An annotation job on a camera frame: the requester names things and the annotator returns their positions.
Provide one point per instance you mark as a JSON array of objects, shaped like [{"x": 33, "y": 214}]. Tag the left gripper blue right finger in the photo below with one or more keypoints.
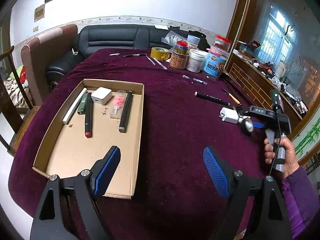
[{"x": 220, "y": 172}]

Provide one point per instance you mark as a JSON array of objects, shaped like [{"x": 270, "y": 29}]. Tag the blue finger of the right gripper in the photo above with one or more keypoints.
[
  {"x": 258, "y": 125},
  {"x": 246, "y": 124}
]

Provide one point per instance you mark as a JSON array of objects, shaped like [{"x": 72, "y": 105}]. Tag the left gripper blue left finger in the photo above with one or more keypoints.
[{"x": 103, "y": 171}]

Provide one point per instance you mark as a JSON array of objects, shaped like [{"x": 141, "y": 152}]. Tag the black marker white cap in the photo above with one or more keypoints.
[{"x": 212, "y": 99}]

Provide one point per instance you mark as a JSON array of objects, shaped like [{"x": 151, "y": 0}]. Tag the purple right sleeve forearm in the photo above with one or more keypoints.
[{"x": 302, "y": 204}]

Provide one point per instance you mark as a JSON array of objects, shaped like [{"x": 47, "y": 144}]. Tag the yellow black pen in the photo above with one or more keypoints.
[{"x": 233, "y": 97}]

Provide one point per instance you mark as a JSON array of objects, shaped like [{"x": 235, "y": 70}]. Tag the wooden brick-pattern cabinet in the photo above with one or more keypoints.
[{"x": 258, "y": 88}]

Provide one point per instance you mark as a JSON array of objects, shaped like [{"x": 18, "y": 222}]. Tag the black marker grey cap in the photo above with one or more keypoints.
[{"x": 126, "y": 112}]

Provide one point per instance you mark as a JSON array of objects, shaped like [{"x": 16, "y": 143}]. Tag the maroon velvet tablecloth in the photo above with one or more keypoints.
[{"x": 174, "y": 197}]

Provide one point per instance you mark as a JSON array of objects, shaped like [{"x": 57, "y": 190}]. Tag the cardboard tray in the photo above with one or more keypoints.
[{"x": 66, "y": 151}]

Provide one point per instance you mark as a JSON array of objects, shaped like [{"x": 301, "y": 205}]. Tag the silver blue tube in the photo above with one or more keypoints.
[{"x": 200, "y": 81}]

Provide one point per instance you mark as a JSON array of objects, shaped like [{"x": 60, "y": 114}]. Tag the green pen-like device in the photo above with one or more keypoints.
[{"x": 82, "y": 106}]

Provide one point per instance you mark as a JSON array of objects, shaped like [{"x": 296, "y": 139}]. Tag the black marker red cap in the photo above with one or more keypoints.
[{"x": 88, "y": 116}]

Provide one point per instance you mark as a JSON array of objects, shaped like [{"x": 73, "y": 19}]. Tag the clear jar blue label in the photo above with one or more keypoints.
[{"x": 214, "y": 63}]

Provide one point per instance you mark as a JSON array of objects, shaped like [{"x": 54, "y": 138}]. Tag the colourful box on cabinet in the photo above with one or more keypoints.
[{"x": 248, "y": 49}]

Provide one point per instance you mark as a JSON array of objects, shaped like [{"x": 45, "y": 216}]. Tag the clear pack pink items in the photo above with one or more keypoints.
[{"x": 117, "y": 104}]

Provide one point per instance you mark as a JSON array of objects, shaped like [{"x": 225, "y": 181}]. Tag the white square charger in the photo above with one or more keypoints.
[{"x": 102, "y": 95}]

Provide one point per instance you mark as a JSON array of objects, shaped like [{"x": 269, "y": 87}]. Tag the white plastic tub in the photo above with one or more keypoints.
[{"x": 196, "y": 60}]

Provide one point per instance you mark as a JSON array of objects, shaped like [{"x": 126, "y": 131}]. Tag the red lid clear jar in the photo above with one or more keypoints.
[{"x": 222, "y": 43}]

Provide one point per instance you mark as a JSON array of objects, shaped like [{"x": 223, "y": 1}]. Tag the brown tin can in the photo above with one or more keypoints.
[{"x": 178, "y": 61}]

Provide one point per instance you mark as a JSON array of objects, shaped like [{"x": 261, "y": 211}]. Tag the grey lid jar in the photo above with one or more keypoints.
[{"x": 193, "y": 42}]

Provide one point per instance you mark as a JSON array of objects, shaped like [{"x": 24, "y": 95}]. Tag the small jar red blue lid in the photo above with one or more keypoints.
[{"x": 181, "y": 47}]

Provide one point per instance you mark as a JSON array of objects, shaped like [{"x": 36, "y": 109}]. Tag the wooden chair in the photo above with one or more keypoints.
[{"x": 19, "y": 119}]

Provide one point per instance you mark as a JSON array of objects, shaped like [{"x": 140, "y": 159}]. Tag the white pen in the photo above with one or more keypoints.
[{"x": 158, "y": 62}]

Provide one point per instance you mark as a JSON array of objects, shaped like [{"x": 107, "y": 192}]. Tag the yellow tape roll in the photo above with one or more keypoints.
[{"x": 159, "y": 53}]

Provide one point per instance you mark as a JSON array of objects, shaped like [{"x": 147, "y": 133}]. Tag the thin white stick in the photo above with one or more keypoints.
[{"x": 150, "y": 60}]

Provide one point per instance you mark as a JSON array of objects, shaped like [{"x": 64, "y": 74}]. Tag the brown upholstered armchair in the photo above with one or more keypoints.
[{"x": 40, "y": 52}]

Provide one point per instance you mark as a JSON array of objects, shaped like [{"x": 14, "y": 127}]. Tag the black leather sofa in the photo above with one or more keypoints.
[{"x": 121, "y": 36}]

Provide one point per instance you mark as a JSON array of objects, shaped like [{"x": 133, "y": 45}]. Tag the small wall plaque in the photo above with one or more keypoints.
[{"x": 39, "y": 13}]

